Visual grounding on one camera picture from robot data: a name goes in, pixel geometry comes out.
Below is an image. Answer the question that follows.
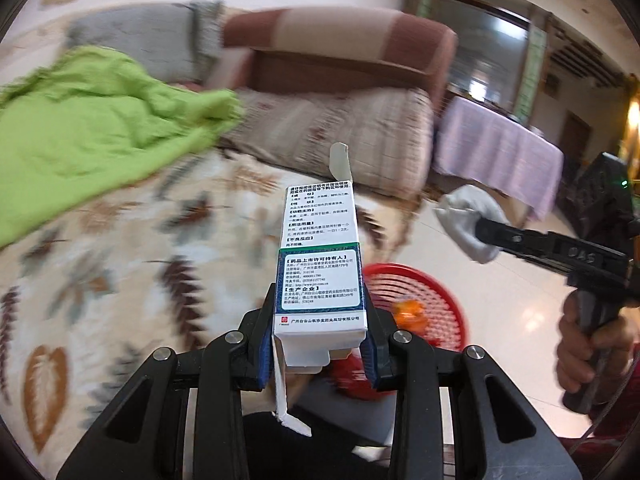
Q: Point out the person's right forearm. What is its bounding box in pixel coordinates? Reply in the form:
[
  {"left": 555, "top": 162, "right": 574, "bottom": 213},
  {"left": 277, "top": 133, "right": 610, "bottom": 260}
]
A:
[{"left": 557, "top": 360, "right": 640, "bottom": 461}]

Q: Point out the grey quilted blanket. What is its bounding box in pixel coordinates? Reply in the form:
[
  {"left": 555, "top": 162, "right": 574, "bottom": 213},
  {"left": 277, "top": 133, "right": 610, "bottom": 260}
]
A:
[{"left": 65, "top": 0, "right": 226, "bottom": 86}]

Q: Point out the glass window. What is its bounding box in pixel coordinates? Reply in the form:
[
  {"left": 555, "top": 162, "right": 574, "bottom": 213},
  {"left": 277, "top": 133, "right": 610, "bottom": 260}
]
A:
[{"left": 440, "top": 0, "right": 536, "bottom": 126}]

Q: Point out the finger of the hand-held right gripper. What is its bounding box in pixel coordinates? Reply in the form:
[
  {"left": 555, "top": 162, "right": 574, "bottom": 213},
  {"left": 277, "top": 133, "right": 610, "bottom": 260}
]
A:
[
  {"left": 474, "top": 215, "right": 553, "bottom": 247},
  {"left": 492, "top": 240, "right": 556, "bottom": 265}
]

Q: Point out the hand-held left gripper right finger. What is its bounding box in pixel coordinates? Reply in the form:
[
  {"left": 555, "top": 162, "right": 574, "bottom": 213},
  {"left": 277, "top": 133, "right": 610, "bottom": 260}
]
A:
[{"left": 361, "top": 285, "right": 583, "bottom": 480}]

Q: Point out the striped patterned pillow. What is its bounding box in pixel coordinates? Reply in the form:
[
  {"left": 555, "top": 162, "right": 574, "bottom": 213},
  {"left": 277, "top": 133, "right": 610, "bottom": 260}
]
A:
[{"left": 220, "top": 87, "right": 436, "bottom": 201}]

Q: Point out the white glove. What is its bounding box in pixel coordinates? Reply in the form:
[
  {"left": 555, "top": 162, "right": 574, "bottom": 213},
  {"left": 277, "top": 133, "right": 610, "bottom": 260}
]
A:
[{"left": 434, "top": 185, "right": 511, "bottom": 265}]

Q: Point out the orange wrapper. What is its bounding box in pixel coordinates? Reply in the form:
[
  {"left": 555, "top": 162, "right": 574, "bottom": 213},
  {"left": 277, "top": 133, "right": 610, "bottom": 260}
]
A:
[{"left": 392, "top": 300, "right": 428, "bottom": 328}]

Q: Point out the person's right hand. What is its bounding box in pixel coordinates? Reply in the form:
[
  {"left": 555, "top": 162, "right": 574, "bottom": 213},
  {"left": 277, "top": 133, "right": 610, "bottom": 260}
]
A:
[{"left": 556, "top": 292, "right": 640, "bottom": 408}]

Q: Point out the brown striped sofa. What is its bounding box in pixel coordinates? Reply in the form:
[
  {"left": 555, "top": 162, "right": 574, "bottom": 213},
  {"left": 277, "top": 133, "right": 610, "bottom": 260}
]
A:
[{"left": 205, "top": 7, "right": 458, "bottom": 106}]

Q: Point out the green quilt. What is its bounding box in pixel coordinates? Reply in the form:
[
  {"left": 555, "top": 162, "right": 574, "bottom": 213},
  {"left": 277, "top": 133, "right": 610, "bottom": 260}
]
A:
[{"left": 0, "top": 45, "right": 246, "bottom": 248}]

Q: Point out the red plastic basket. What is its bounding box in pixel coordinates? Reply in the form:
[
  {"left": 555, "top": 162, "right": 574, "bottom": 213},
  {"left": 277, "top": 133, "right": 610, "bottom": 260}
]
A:
[{"left": 332, "top": 262, "right": 471, "bottom": 401}]

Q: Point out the grey cable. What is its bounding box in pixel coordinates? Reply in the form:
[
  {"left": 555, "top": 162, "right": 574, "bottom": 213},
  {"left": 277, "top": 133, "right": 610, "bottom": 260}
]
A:
[{"left": 582, "top": 350, "right": 640, "bottom": 456}]

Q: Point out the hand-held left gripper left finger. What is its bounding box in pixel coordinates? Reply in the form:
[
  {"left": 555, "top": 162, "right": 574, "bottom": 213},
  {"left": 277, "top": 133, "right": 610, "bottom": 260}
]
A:
[{"left": 56, "top": 282, "right": 276, "bottom": 480}]

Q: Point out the table with pink cloth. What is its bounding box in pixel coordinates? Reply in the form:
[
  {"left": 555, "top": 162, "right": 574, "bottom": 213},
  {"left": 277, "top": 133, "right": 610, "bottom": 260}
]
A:
[{"left": 432, "top": 95, "right": 566, "bottom": 221}]

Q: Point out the white green medicine box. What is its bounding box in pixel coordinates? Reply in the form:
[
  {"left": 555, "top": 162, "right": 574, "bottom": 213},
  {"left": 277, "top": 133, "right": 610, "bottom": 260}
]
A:
[{"left": 271, "top": 142, "right": 368, "bottom": 436}]

